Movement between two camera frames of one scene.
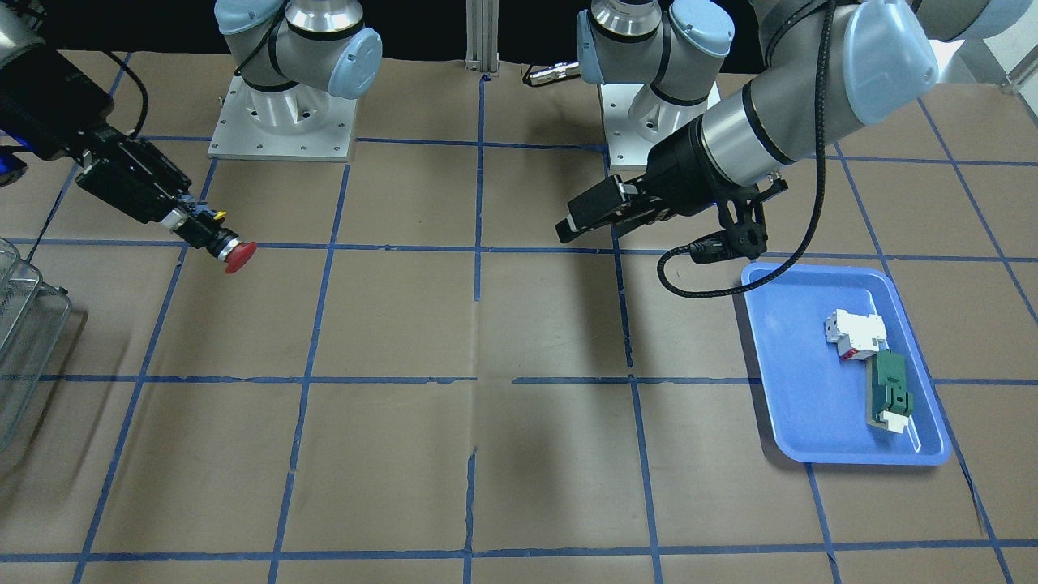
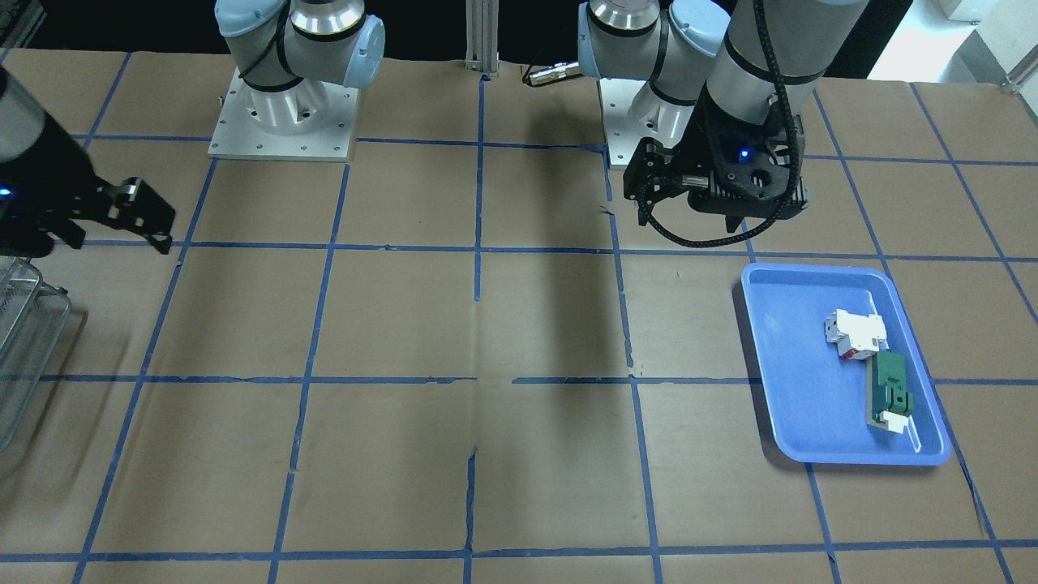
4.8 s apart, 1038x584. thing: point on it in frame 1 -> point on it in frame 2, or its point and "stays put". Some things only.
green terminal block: [888, 402] stays put
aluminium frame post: [482, 36] stays put
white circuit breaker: [857, 337] stays put
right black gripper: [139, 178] -> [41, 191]
